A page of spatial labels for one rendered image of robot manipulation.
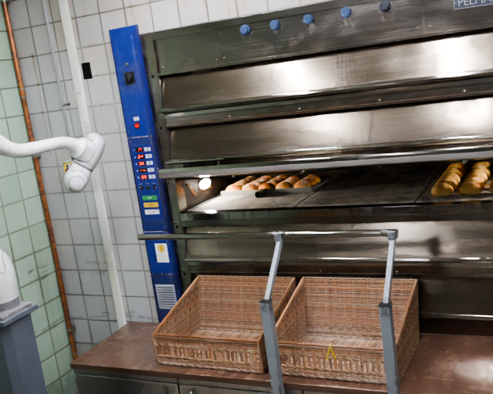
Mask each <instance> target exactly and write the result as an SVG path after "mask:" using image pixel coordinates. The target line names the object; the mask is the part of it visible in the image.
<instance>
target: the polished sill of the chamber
mask: <svg viewBox="0 0 493 394"><path fill-rule="evenodd" d="M484 212H493V199H492V200H471V201H450V202H408V203H387V204H365V205H344V206H302V207H281V208H260V209H238V210H197V211H185V212H184V213H181V219H182V221H191V220H244V219H271V218H298V217H350V216H377V215H404V214H431V213H484Z"/></svg>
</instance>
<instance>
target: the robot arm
mask: <svg viewBox="0 0 493 394"><path fill-rule="evenodd" d="M104 148H105V140H104V138H102V137H101V136H100V135H98V134H96V133H91V134H88V135H87V136H86V137H85V138H79V139H76V138H70V137H57V138H49V139H45V140H40V141H33V142H29V143H24V144H16V143H13V142H10V141H9V140H7V139H6V138H4V137H3V136H1V135H0V155H1V156H7V157H11V158H24V157H28V156H35V155H37V154H41V153H44V152H50V151H53V150H57V149H69V150H70V151H71V155H72V156H73V157H74V161H73V162H72V164H67V168H66V170H67V172H66V173H65V174H64V179H63V182H64V184H65V186H66V188H67V189H68V190H70V191H72V192H81V191H82V190H84V189H85V188H86V186H87V183H88V181H89V178H90V177H91V174H92V171H93V170H94V169H95V167H96V166H97V164H98V163H99V161H100V159H101V157H102V155H103V152H104ZM30 306H32V302H22V301H20V297H19V293H18V287H17V282H16V275H15V271H14V268H13V264H12V261H11V259H10V258H9V257H8V255H7V254H6V253H5V252H4V251H3V250H1V249H0V321H5V320H7V319H8V318H9V317H11V316H13V315H14V314H16V313H19V312H20V311H22V310H24V309H26V308H28V307H30Z"/></svg>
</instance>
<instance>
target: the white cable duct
mask: <svg viewBox="0 0 493 394"><path fill-rule="evenodd" d="M58 3H59V10H60V15H61V19H62V24H63V31H64V36H65V40H66V45H67V52H68V57H69V61H70V69H71V73H72V78H73V82H74V90H75V95H76V100H77V107H78V112H79V116H80V121H81V128H82V133H83V137H84V138H85V137H86V136H87V135H88V134H91V132H92V131H91V126H90V122H89V117H88V109H87V105H86V100H85V92H84V88H83V83H82V79H81V71H80V66H79V62H78V57H77V49H76V45H75V40H74V32H73V28H72V23H71V18H70V10H69V6H68V1H67V0H58ZM91 179H92V187H93V192H94V196H95V204H96V209H97V213H98V218H99V226H100V230H101V234H102V239H103V247H104V251H105V255H106V263H107V268H108V272H109V276H110V284H111V289H112V293H113V301H114V305H115V310H116V315H117V323H118V327H119V329H120V328H121V327H123V326H124V325H126V319H125V314H124V306H123V302H122V297H121V289H120V285H119V280H118V276H117V268H116V263H115V259H114V254H113V246H112V242H111V237H110V229H109V225H108V220H107V215H106V207H105V203H104V198H103V190H102V186H101V181H100V177H99V169H98V164H97V166H96V167H95V169H94V170H93V171H92V174H91Z"/></svg>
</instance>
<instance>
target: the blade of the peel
mask: <svg viewBox="0 0 493 394"><path fill-rule="evenodd" d="M320 179H321V183H320V184H317V185H314V186H312V187H306V188H275V189H267V194H283V193H301V192H313V191H314V190H315V189H317V188H319V187H320V186H322V185H323V184H325V183H326V182H327V181H329V180H331V179H332V178H320ZM256 191H258V190H243V191H225V190H224V191H221V196H233V195H255V192H256Z"/></svg>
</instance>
